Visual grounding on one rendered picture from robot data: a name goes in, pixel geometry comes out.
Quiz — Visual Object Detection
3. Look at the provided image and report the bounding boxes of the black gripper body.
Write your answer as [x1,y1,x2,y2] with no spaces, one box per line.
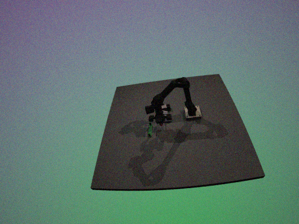
[149,111,171,122]

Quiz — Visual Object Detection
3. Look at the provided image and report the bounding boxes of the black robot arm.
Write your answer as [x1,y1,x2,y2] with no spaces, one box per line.
[145,77,197,124]

